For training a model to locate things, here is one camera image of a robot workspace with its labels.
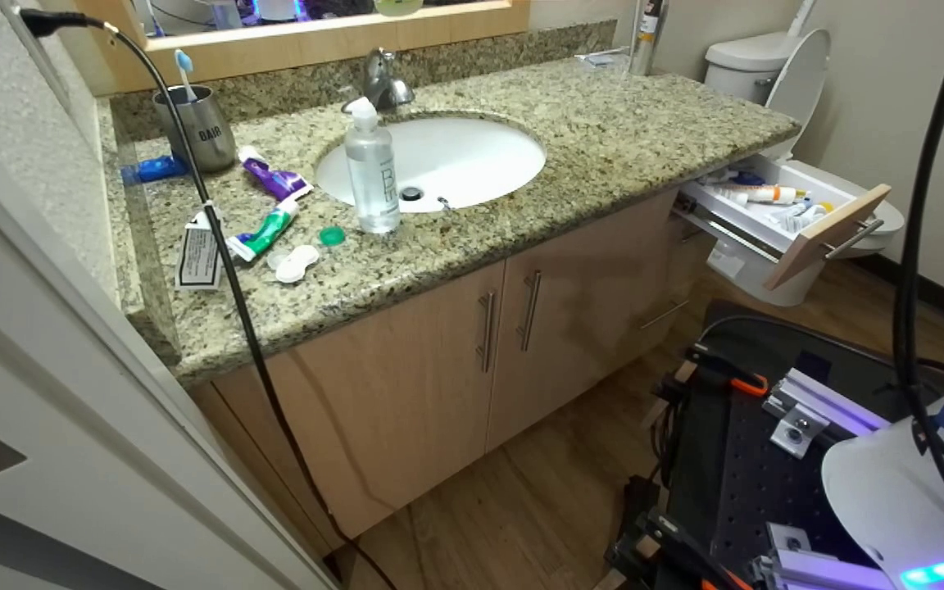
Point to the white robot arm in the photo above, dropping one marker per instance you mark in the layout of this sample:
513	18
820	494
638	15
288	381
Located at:
909	513

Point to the metal sink drain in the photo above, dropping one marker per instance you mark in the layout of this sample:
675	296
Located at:
410	196

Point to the white sink basin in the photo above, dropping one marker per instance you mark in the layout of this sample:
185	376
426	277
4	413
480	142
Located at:
474	166

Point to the clear soap pump bottle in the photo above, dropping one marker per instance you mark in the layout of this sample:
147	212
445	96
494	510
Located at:
373	182

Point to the green white toothpaste tube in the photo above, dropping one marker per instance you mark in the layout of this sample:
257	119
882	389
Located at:
262	234

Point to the purple toothpaste tube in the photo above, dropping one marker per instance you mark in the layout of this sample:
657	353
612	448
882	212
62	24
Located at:
275	178

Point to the dark blue drawer item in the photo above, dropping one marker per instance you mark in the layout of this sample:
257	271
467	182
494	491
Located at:
748	174

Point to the silver bottle with orange cap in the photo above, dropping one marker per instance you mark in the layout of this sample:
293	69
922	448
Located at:
647	45

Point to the orange white tube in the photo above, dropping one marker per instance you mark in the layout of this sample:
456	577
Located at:
772	196

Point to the open wooden drawer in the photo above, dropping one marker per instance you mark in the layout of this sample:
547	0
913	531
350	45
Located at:
835	232

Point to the wooden vanity cabinet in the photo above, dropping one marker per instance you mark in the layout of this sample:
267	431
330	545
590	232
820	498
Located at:
407	396

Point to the small green cap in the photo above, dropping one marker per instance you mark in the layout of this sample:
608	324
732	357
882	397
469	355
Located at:
331	236

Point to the white contact lens case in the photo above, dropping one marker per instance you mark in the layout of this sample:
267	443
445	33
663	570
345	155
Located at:
297	265

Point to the chrome faucet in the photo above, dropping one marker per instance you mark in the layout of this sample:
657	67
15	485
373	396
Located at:
380	85

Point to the orange black clamp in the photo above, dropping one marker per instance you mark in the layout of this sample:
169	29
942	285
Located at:
729	379
673	551

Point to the white paper packet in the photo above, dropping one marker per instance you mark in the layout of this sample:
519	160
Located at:
604	61

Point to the wooden framed mirror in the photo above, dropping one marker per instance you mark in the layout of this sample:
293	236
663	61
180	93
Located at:
310	42

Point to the grey metal toothbrush cup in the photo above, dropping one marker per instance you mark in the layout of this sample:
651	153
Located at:
205	137

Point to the black robot table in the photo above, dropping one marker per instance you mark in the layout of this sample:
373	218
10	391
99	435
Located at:
736	481

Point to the blue plastic item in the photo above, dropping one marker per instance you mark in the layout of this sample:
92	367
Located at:
151	170

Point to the white toilet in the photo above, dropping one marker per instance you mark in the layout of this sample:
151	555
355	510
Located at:
746	67

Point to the blue white toothbrush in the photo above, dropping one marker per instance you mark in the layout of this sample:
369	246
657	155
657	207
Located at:
185	67

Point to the white door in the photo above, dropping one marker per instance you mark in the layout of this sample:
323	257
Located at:
56	460

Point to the aluminium robot base mount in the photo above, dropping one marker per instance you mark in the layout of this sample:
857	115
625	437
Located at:
820	412

